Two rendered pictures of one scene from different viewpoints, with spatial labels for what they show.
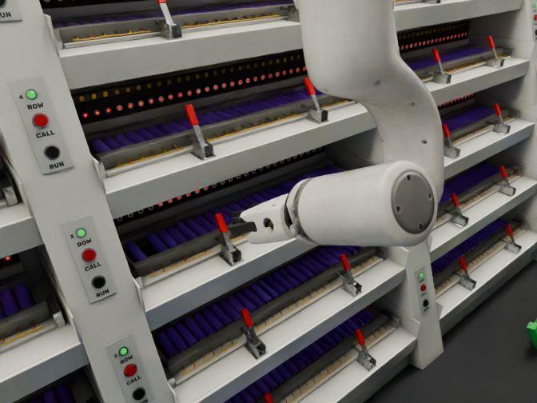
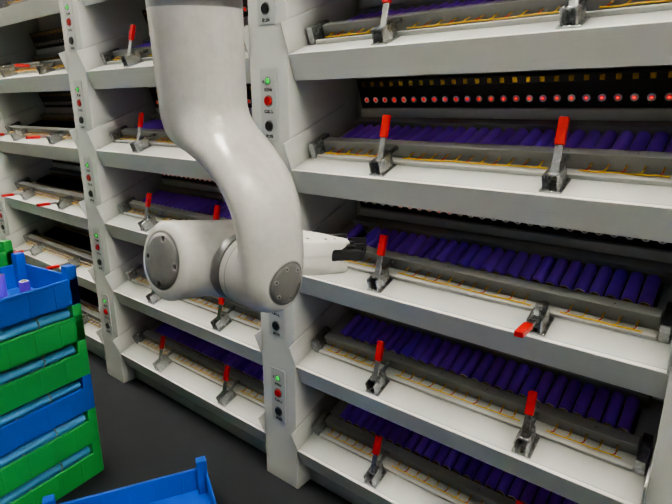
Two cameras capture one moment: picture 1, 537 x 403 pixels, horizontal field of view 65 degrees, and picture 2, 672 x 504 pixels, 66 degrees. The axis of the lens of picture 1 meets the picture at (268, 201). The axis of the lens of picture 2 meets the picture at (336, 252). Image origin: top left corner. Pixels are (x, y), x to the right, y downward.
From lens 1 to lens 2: 78 cm
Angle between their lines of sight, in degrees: 69
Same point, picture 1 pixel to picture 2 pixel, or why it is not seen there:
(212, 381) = (330, 371)
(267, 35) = (488, 46)
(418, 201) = (162, 262)
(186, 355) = (339, 340)
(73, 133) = (283, 116)
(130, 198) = (307, 181)
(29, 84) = (268, 73)
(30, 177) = not seen: hidden behind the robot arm
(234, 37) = (438, 47)
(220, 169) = (383, 190)
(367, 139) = not seen: outside the picture
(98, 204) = not seen: hidden behind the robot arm
